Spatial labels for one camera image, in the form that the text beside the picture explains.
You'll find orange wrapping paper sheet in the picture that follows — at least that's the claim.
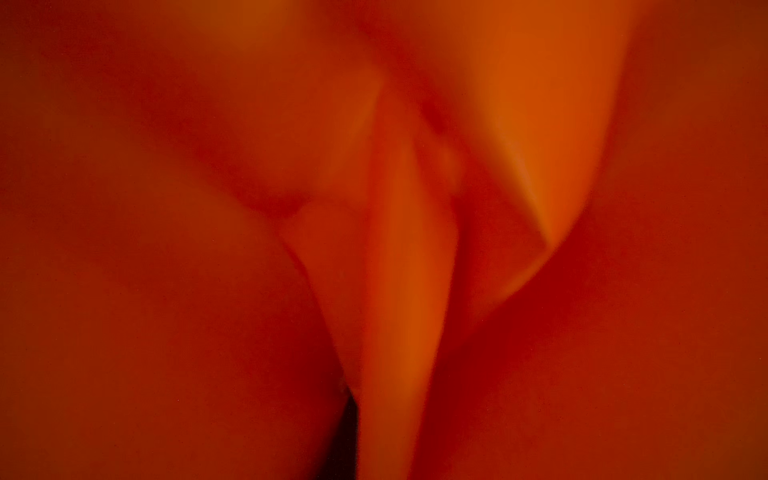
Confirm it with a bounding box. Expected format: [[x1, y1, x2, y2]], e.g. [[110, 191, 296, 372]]
[[1, 1, 767, 479]]

